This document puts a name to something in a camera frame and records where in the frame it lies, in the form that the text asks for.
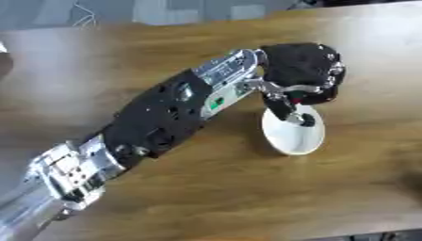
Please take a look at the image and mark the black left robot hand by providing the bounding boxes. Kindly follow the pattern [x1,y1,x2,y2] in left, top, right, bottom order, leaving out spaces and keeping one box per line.
[244,42,349,128]

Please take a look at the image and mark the white round bowl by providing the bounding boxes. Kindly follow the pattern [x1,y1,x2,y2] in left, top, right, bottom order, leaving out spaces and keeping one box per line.
[260,104,327,156]

